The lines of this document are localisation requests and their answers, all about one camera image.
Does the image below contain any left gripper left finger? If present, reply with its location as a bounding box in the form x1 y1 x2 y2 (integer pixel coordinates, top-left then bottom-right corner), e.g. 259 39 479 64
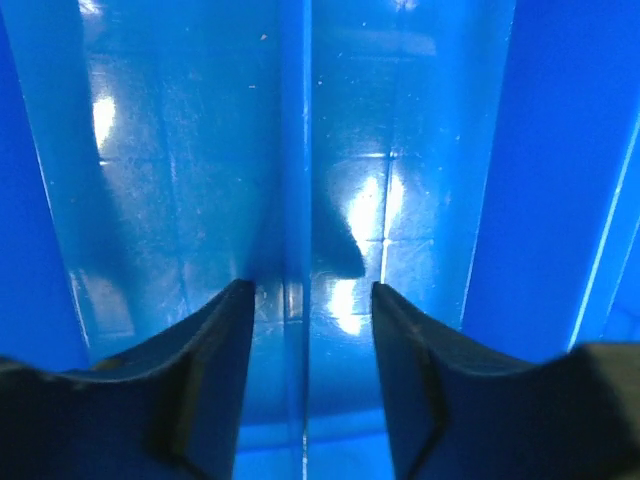
1 280 255 479

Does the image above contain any blue compartment bin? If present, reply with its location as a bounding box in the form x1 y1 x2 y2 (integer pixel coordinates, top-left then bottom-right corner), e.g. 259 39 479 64
1 1 639 479

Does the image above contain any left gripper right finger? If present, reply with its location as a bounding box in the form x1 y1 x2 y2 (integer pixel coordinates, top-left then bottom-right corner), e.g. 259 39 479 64
371 282 639 479

